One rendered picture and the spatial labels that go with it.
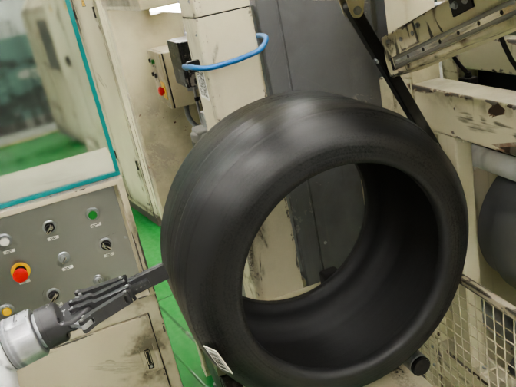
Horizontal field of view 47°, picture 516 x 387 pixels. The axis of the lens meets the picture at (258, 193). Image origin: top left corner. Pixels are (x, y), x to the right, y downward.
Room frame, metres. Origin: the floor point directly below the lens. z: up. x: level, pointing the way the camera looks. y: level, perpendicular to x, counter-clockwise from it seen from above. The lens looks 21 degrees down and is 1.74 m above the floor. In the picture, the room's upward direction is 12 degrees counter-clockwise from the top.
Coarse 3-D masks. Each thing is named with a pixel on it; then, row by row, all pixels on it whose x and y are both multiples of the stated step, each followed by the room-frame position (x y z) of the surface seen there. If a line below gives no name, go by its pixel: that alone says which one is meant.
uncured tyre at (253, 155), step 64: (256, 128) 1.00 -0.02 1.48; (320, 128) 0.97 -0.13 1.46; (384, 128) 0.99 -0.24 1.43; (192, 192) 0.99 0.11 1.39; (256, 192) 0.91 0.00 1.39; (384, 192) 1.29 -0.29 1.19; (448, 192) 1.01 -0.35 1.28; (192, 256) 0.91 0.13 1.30; (384, 256) 1.26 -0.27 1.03; (448, 256) 1.00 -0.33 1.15; (192, 320) 0.91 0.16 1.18; (256, 320) 1.19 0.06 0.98; (320, 320) 1.21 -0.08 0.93; (384, 320) 1.14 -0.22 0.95; (256, 384) 0.91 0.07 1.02; (320, 384) 0.92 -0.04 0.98
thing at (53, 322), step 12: (84, 300) 0.95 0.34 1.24; (36, 312) 0.92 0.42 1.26; (48, 312) 0.91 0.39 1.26; (60, 312) 0.94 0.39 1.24; (84, 312) 0.92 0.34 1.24; (36, 324) 0.90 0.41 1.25; (48, 324) 0.90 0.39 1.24; (60, 324) 0.90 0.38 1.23; (72, 324) 0.90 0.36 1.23; (48, 336) 0.89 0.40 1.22; (60, 336) 0.90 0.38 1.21
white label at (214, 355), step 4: (204, 348) 0.91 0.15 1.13; (208, 348) 0.90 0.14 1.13; (208, 352) 0.91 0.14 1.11; (212, 352) 0.89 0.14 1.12; (216, 352) 0.88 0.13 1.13; (212, 356) 0.90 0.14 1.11; (216, 356) 0.89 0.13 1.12; (220, 356) 0.88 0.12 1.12; (216, 360) 0.90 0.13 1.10; (220, 360) 0.88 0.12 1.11; (220, 364) 0.89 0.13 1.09; (224, 364) 0.88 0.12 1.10; (220, 368) 0.91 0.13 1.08; (224, 368) 0.89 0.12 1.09; (228, 368) 0.88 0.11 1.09; (232, 372) 0.88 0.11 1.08
